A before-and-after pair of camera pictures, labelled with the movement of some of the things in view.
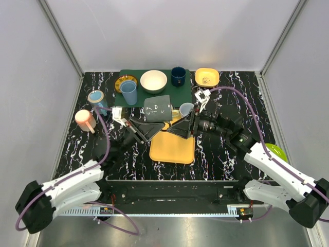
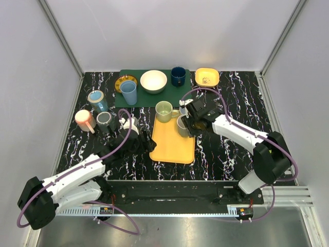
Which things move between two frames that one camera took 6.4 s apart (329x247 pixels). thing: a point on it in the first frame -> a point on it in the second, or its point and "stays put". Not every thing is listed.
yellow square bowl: [207, 77] stays put
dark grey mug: [158, 108] -> [105, 122]
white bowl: [153, 82] stays put
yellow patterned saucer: [121, 78] stays put
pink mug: [85, 120] stays put
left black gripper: [136, 130] -> [145, 139]
